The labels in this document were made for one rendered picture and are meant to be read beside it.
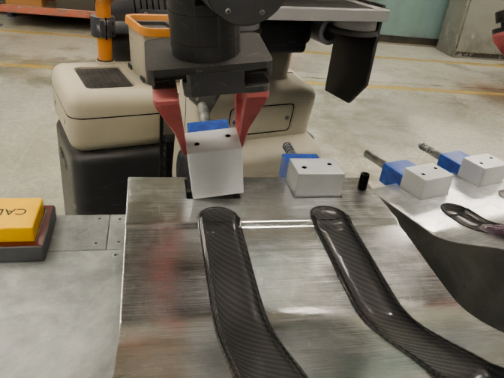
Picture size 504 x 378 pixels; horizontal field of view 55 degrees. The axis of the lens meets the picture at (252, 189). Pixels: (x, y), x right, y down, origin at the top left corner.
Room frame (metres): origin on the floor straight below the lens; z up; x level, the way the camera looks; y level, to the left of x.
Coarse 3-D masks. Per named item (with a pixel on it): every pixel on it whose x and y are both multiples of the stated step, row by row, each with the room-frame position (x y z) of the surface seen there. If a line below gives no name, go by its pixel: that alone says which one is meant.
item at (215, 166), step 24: (216, 120) 0.47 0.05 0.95; (192, 144) 0.40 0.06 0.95; (216, 144) 0.40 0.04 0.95; (240, 144) 0.40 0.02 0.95; (192, 168) 0.39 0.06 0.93; (216, 168) 0.40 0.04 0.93; (240, 168) 0.40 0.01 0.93; (192, 192) 0.40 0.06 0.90; (216, 192) 0.40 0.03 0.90; (240, 192) 0.41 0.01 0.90
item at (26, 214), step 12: (0, 204) 0.43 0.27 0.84; (12, 204) 0.43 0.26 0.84; (24, 204) 0.43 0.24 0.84; (36, 204) 0.44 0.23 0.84; (0, 216) 0.41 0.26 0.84; (12, 216) 0.41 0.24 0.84; (24, 216) 0.41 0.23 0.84; (36, 216) 0.42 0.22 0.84; (0, 228) 0.39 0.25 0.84; (12, 228) 0.39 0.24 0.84; (24, 228) 0.39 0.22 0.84; (36, 228) 0.41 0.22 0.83; (0, 240) 0.39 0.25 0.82; (12, 240) 0.39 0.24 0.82; (24, 240) 0.39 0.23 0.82
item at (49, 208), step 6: (48, 210) 0.45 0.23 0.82; (48, 216) 0.44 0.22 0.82; (42, 222) 0.43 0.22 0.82; (48, 222) 0.43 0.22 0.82; (42, 228) 0.42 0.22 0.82; (42, 234) 0.41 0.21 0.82; (42, 240) 0.40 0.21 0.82; (0, 246) 0.38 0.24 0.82; (6, 246) 0.38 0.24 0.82; (12, 246) 0.38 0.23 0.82; (18, 246) 0.38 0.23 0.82
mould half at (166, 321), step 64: (128, 192) 0.40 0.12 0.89; (256, 192) 0.43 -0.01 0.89; (128, 256) 0.30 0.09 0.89; (192, 256) 0.31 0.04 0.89; (256, 256) 0.33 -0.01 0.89; (320, 256) 0.34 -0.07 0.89; (384, 256) 0.35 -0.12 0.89; (128, 320) 0.24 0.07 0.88; (192, 320) 0.25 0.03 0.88; (320, 320) 0.26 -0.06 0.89; (448, 320) 0.27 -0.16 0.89
